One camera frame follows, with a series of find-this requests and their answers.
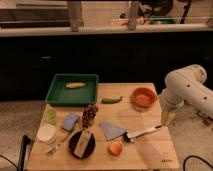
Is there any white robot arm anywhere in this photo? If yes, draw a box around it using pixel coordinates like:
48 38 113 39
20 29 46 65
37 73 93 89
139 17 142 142
159 64 213 125

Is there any green plastic tray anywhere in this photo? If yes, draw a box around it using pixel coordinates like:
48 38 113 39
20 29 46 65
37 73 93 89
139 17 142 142
45 74 99 107

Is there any orange bowl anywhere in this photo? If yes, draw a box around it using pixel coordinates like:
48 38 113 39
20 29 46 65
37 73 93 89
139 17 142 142
131 87 157 107

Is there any blue triangular cloth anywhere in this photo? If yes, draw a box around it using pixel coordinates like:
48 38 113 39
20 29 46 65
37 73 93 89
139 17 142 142
99 121 126 141

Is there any orange peach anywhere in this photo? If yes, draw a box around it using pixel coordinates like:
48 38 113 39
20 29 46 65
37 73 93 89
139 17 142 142
108 142 123 156

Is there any green chili pepper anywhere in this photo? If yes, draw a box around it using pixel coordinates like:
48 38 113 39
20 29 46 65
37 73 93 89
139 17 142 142
102 96 123 104

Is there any purple grape bunch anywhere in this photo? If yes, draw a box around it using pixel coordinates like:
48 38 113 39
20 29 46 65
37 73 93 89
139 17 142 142
82 104 98 127

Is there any black round plate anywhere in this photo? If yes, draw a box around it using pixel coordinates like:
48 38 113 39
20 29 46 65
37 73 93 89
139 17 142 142
69 130 96 159

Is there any white bar on plate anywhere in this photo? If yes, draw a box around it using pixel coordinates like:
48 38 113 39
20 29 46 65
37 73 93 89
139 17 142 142
74 131 92 158

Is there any silver fork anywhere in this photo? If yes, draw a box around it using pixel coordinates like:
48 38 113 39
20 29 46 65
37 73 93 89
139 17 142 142
46 129 75 155

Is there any blue sponge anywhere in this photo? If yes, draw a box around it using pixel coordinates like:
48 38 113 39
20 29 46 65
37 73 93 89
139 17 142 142
61 113 79 131

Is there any yellow corn cob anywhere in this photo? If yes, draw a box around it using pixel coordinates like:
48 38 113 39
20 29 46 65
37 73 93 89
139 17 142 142
66 82 86 89

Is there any black cable right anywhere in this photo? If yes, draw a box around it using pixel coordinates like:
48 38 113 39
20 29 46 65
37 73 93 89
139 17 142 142
182 154 213 171

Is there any black clamp post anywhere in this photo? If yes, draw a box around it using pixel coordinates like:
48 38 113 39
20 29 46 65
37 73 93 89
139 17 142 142
17 135 31 171

